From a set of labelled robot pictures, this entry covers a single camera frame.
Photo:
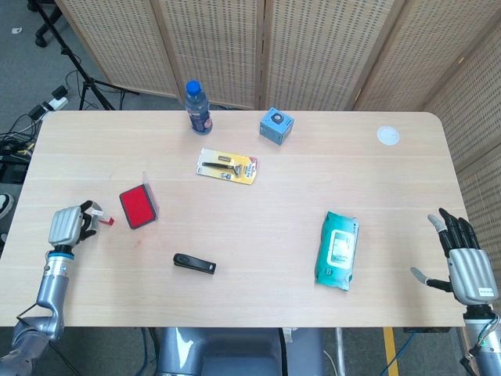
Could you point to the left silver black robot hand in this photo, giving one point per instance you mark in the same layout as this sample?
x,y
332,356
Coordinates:
x,y
66,227

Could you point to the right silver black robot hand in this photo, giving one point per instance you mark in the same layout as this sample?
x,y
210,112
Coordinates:
x,y
471,276

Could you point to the small red white stamp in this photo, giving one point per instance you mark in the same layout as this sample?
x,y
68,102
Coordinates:
x,y
103,217

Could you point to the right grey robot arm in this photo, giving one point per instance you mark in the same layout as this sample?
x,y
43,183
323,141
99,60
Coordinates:
x,y
487,346

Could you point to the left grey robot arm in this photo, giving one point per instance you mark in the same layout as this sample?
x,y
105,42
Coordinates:
x,y
51,286

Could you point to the black and white shoe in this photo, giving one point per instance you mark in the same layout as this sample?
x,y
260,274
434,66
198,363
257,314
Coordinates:
x,y
4,205

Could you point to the red ink pad case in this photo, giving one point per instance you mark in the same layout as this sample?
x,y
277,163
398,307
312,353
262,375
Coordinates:
x,y
137,207

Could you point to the black power adapter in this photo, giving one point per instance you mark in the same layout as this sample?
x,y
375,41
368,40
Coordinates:
x,y
38,112

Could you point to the white power strip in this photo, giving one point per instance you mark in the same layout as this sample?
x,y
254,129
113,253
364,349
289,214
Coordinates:
x,y
55,103

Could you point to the black stapler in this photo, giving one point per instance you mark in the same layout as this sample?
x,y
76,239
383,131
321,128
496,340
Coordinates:
x,y
194,264

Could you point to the green wet wipes pack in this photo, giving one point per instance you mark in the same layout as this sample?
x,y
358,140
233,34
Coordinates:
x,y
337,250

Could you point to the black tripod stand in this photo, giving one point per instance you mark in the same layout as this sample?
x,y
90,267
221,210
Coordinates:
x,y
88,84

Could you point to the silver table leg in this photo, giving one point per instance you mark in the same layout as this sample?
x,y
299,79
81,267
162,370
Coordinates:
x,y
340,350

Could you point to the razor in yellow blister pack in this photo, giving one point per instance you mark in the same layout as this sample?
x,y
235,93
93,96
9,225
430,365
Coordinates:
x,y
229,166

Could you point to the water bottle with blue cap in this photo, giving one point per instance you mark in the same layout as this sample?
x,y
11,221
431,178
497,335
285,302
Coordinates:
x,y
199,111

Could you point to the black office chair base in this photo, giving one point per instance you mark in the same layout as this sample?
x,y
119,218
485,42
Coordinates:
x,y
45,27

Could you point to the grey robot torso base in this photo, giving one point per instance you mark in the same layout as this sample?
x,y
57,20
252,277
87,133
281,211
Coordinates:
x,y
235,352

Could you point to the small blue cardboard box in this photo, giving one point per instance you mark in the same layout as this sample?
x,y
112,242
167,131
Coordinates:
x,y
276,127

